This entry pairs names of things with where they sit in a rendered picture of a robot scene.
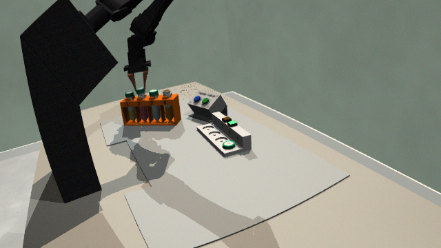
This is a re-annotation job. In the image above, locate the white tray with four round nests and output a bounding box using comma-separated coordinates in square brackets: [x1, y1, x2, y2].
[197, 112, 252, 157]

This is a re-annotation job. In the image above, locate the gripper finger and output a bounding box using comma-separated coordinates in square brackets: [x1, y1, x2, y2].
[127, 73, 136, 91]
[143, 71, 148, 89]

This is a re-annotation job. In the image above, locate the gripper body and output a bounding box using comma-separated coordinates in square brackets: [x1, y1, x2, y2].
[124, 48, 151, 74]

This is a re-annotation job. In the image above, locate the grey control panel with blue and green buttons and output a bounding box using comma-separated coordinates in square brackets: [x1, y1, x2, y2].
[187, 90, 227, 123]

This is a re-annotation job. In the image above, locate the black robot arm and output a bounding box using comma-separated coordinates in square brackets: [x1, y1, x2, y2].
[79, 0, 173, 66]

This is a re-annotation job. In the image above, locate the orange tube holder block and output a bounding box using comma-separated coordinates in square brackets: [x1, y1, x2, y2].
[120, 93, 181, 125]

